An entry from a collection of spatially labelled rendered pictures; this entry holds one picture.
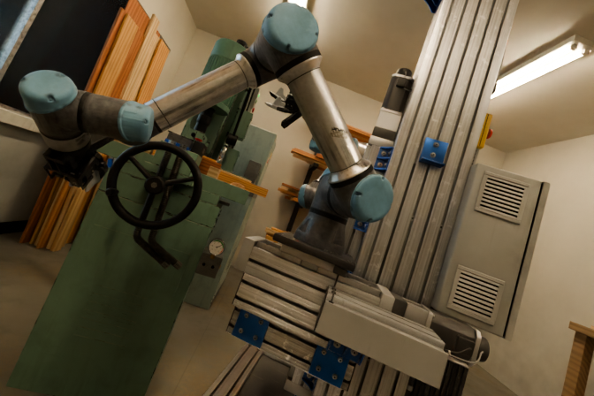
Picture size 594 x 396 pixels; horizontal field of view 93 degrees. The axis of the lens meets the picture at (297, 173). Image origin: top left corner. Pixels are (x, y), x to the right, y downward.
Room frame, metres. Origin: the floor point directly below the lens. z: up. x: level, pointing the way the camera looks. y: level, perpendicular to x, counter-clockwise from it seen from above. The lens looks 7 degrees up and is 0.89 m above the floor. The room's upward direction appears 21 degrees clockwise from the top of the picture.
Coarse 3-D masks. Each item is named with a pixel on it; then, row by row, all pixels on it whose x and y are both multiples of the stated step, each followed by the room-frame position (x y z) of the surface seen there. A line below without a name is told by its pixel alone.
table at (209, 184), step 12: (108, 144) 1.07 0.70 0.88; (120, 144) 1.08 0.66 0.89; (144, 156) 1.10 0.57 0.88; (144, 168) 1.01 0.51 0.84; (156, 168) 1.02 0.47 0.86; (204, 180) 1.14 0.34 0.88; (216, 180) 1.15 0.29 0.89; (216, 192) 1.15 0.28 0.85; (228, 192) 1.16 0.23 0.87; (240, 192) 1.17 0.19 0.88
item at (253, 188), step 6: (222, 174) 1.30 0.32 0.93; (222, 180) 1.31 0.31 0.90; (228, 180) 1.31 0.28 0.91; (234, 180) 1.32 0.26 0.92; (240, 180) 1.32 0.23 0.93; (246, 186) 1.33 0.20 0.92; (252, 186) 1.33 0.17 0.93; (252, 192) 1.33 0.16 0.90; (258, 192) 1.34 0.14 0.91; (264, 192) 1.34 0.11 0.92
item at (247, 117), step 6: (246, 114) 1.48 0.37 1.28; (252, 114) 1.48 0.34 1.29; (234, 120) 1.47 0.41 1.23; (240, 120) 1.47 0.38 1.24; (246, 120) 1.48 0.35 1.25; (234, 126) 1.47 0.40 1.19; (240, 126) 1.48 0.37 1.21; (246, 126) 1.48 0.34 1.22; (240, 132) 1.48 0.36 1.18; (246, 132) 1.49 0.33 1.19; (240, 138) 1.48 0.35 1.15
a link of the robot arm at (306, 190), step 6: (318, 180) 1.40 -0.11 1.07; (306, 186) 1.40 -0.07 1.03; (312, 186) 1.38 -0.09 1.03; (300, 192) 1.38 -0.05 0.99; (306, 192) 1.37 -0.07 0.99; (312, 192) 1.35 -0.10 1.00; (300, 198) 1.38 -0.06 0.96; (306, 198) 1.36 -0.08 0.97; (312, 198) 1.34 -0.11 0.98; (300, 204) 1.41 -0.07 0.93; (306, 204) 1.37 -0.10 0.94
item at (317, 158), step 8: (352, 128) 3.17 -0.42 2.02; (352, 136) 3.39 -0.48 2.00; (360, 136) 3.29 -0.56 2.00; (368, 136) 3.19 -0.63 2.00; (296, 152) 3.17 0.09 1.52; (304, 152) 3.29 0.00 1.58; (304, 160) 3.35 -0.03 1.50; (312, 160) 3.24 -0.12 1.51; (320, 160) 3.19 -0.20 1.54; (312, 168) 3.39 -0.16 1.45; (320, 168) 3.48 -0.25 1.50; (288, 192) 3.27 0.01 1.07; (296, 192) 3.32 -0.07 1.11; (296, 200) 3.16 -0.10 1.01; (296, 208) 3.60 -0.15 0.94; (288, 224) 3.60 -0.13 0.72; (272, 232) 3.17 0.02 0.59; (272, 240) 3.16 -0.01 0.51
